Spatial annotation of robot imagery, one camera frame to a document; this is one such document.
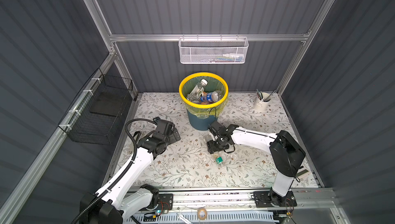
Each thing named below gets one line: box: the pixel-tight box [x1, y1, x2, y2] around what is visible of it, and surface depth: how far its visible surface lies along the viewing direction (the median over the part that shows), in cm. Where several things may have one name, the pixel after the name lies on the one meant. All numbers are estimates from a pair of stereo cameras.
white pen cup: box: [253, 91, 272, 112], surface depth 107 cm
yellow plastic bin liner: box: [178, 71, 229, 120], surface depth 88 cm
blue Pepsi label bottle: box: [200, 91, 220, 103], surface depth 86 cm
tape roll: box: [197, 207, 208, 221], surface depth 72 cm
